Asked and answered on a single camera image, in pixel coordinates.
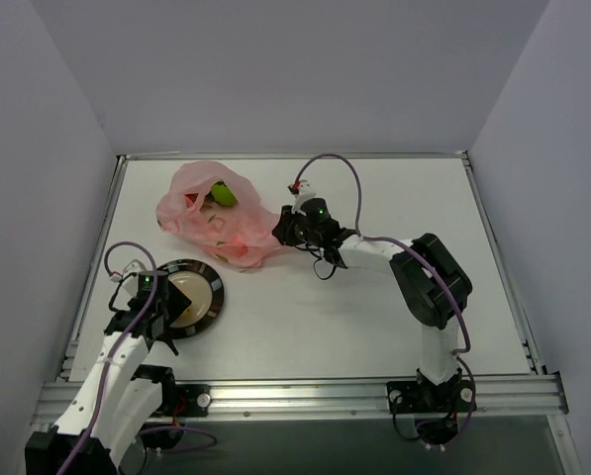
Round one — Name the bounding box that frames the pink plastic bag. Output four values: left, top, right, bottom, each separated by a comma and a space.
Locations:
155, 160, 282, 268

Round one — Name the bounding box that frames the green fake fruit ball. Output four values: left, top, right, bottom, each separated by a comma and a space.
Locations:
210, 182, 238, 208

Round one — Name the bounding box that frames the aluminium front rail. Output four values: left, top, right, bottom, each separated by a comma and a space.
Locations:
32, 373, 569, 425

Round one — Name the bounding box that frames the black rimmed round plate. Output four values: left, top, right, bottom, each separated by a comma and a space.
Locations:
157, 259, 225, 340

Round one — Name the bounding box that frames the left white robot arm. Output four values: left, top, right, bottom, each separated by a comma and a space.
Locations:
24, 270, 190, 474

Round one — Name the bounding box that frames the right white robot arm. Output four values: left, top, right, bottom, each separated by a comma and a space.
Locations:
272, 198, 472, 409

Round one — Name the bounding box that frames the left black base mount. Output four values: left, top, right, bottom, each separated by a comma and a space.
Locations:
135, 364, 211, 450

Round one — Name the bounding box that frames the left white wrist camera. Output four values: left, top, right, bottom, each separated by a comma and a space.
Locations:
109, 258, 147, 283

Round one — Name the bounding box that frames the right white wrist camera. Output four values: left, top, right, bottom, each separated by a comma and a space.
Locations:
288, 179, 317, 214

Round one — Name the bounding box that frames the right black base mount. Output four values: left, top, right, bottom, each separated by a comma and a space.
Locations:
386, 375, 477, 451

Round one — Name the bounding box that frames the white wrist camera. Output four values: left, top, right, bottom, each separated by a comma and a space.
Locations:
109, 258, 147, 283
288, 179, 317, 214

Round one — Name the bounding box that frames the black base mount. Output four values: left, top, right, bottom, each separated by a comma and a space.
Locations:
386, 375, 477, 451
135, 364, 211, 450

